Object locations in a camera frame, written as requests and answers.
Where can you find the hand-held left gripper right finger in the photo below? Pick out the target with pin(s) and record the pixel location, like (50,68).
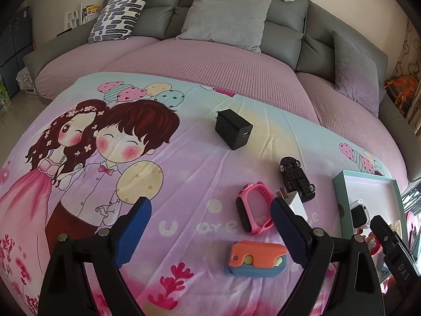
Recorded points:
(291,233)

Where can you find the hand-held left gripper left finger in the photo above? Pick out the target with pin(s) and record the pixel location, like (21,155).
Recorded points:
(131,233)

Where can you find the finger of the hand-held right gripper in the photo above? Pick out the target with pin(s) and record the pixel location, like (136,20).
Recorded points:
(384,233)

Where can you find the white charger plug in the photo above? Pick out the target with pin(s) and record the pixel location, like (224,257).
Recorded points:
(296,204)

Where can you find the white smart watch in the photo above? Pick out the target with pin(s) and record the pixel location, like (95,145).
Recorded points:
(360,215)

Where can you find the teal shallow cardboard box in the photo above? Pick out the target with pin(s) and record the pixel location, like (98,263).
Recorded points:
(368,187)

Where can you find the pink smart watch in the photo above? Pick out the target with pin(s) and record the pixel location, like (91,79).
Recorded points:
(242,204)

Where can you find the black toy car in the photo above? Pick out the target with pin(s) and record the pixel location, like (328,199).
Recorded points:
(294,176)

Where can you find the printed cartoon blanket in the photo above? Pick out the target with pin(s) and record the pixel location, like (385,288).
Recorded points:
(184,171)

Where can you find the black charger cube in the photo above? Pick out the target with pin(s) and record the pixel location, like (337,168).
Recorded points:
(232,130)

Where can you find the orange bag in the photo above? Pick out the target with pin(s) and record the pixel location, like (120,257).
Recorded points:
(403,87)

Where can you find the purple grey cushion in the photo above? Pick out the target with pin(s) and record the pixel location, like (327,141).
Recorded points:
(355,72)

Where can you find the patterned beige curtain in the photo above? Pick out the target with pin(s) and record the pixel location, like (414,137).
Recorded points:
(412,56)

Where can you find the pink sofa cover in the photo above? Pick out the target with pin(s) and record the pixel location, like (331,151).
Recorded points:
(230,62)

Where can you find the white basket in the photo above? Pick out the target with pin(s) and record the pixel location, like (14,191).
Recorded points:
(26,79)

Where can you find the black and white patterned cushion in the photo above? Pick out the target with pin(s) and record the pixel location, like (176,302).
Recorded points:
(118,16)

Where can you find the dark cabinet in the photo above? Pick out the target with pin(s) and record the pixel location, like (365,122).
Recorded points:
(13,49)

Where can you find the white magazine rack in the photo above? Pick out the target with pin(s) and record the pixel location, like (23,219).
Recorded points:
(73,18)

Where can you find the grey sofa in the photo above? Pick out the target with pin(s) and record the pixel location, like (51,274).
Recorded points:
(286,10)

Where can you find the yellow magazine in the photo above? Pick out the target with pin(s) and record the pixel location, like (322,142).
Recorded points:
(92,9)

